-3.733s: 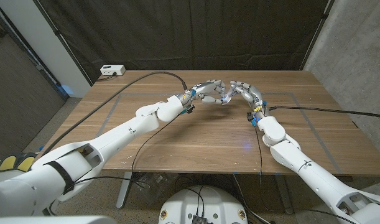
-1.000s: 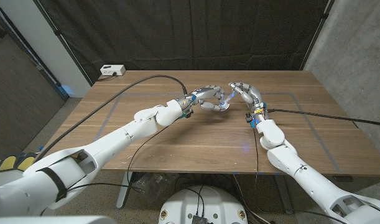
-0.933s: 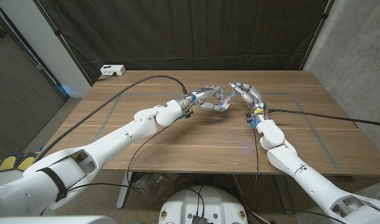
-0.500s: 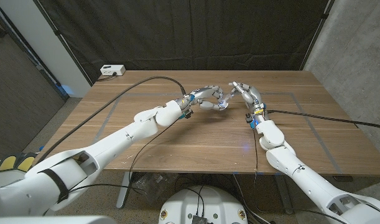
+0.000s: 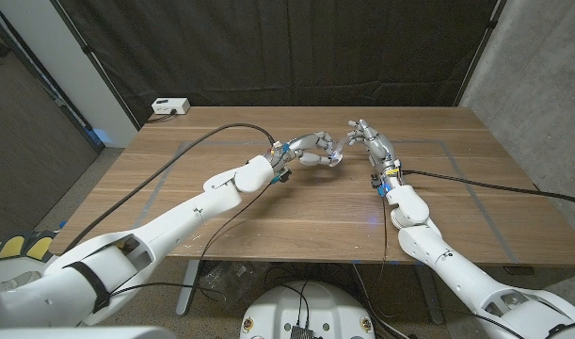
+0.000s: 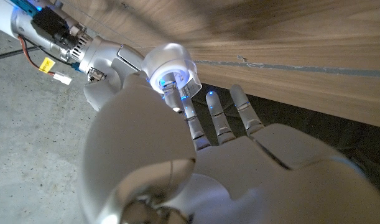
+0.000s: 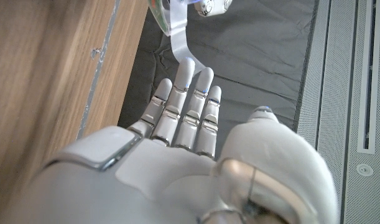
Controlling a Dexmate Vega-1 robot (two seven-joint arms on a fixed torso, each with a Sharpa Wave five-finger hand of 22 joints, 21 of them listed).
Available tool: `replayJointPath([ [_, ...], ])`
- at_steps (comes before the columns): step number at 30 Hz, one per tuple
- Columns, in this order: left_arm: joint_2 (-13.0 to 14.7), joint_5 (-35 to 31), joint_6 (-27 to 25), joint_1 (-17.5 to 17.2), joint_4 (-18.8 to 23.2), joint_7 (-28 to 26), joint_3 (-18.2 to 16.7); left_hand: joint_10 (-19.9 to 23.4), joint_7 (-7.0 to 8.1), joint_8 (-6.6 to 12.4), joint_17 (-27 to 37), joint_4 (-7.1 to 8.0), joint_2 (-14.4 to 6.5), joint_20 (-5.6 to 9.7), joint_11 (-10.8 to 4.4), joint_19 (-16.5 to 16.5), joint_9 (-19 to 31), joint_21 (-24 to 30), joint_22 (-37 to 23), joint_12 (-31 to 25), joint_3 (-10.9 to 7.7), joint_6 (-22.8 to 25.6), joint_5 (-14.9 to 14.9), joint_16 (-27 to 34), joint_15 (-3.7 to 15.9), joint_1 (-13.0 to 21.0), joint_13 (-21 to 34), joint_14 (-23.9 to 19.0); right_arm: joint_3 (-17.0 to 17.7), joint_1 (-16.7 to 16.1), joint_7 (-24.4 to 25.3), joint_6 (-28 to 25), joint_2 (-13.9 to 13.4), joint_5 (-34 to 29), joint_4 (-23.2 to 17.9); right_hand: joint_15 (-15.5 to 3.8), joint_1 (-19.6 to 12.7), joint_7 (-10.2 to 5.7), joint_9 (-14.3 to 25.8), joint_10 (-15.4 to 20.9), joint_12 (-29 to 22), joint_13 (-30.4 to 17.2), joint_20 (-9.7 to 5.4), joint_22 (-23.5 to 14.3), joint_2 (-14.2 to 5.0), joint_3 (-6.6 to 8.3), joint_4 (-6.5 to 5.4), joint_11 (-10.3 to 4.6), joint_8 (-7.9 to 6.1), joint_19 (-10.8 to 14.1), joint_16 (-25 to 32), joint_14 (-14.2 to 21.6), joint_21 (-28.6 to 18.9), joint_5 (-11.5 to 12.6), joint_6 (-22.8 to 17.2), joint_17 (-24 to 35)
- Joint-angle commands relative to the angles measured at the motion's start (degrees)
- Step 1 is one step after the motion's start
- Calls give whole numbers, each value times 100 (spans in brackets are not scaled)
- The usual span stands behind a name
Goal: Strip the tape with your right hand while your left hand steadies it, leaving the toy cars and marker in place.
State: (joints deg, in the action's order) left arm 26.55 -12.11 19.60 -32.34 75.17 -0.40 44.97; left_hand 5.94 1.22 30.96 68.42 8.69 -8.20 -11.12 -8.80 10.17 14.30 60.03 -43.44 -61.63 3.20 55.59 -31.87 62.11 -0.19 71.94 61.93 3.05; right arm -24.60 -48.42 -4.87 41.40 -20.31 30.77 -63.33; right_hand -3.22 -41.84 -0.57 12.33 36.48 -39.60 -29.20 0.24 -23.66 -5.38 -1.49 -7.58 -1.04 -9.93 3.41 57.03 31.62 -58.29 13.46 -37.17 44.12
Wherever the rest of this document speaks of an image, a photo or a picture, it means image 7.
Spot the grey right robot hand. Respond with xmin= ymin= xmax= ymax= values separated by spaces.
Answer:
xmin=0 ymin=57 xmax=340 ymax=224

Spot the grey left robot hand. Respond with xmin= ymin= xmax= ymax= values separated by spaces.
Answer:
xmin=193 ymin=0 xmax=234 ymax=17

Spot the clear tape roll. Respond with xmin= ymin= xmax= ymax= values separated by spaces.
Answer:
xmin=147 ymin=0 xmax=206 ymax=76

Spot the grey tape outline on table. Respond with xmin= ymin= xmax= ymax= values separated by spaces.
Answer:
xmin=76 ymin=0 xmax=121 ymax=140

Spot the black backdrop curtain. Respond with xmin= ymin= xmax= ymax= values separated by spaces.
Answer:
xmin=117 ymin=0 xmax=318 ymax=158

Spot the long ceiling slot vent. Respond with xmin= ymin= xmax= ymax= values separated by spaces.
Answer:
xmin=356 ymin=0 xmax=380 ymax=156

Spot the round ceiling fixture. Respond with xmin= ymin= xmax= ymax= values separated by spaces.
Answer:
xmin=355 ymin=162 xmax=374 ymax=178

